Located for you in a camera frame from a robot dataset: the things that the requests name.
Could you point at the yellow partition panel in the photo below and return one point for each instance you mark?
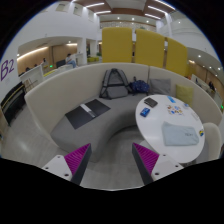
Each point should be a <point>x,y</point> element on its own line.
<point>116,44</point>
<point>176,59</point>
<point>149,48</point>

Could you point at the light blue small packet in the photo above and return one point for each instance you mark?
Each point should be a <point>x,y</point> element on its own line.
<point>171,99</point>

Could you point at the middle yellow partition panel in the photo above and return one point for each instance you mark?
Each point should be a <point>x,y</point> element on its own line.
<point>149,48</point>

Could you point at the right yellow partition panel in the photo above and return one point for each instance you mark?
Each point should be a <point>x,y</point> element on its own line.
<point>176,59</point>

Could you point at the blue card box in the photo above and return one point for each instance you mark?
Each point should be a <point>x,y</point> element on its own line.
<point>145,112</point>

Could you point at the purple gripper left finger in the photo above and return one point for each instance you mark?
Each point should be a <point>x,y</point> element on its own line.
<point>72,166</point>

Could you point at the curved beige sofa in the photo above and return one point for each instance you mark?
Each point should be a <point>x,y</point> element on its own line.
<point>50,101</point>

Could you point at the grey cushion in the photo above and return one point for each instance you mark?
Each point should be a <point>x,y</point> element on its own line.
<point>160,86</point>

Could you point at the yellow blue sticker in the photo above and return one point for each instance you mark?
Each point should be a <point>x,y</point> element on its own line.
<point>201,133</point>

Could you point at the grey backpack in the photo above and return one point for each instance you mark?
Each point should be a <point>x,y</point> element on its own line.
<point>114,85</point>

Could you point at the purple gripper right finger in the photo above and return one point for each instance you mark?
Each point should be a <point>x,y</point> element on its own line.
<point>153,166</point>

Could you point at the beige chair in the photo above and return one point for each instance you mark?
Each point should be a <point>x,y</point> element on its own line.
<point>213,143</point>

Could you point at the seated person in white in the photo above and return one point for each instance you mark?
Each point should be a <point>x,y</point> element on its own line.
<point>71,61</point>

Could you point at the yellow-green cushion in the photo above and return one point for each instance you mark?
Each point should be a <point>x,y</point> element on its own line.
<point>185,94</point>

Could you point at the colourful card sheet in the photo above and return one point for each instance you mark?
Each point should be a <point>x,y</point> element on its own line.
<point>174,110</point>

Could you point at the left yellow partition panel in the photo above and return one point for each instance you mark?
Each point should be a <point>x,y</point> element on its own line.
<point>116,44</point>

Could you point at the dark blue bag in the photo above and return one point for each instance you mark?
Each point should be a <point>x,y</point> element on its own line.
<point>139,86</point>

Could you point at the white round table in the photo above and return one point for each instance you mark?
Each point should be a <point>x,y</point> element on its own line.
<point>151,127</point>

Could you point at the black open folder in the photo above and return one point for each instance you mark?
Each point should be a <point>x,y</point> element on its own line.
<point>86,112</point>

